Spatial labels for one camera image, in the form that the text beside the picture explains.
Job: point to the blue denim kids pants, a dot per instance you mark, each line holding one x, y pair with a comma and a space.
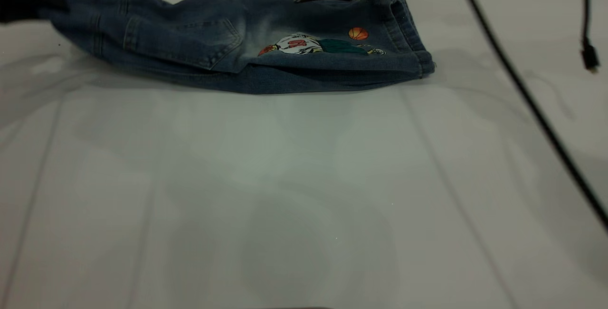
190, 38

